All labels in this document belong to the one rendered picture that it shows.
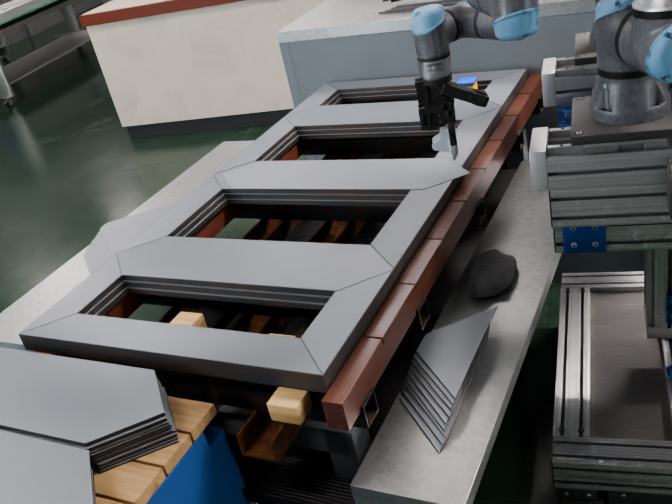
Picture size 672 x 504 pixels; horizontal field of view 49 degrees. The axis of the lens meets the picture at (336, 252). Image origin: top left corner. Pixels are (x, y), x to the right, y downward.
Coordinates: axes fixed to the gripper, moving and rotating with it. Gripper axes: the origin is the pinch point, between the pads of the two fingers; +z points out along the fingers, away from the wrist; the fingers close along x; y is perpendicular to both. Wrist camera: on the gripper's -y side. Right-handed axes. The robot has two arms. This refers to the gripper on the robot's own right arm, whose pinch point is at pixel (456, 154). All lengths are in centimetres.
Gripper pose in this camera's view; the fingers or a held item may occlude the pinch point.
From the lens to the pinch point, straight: 184.3
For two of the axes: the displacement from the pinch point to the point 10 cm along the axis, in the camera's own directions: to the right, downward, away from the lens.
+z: 2.0, 8.6, 4.8
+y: -9.7, 1.2, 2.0
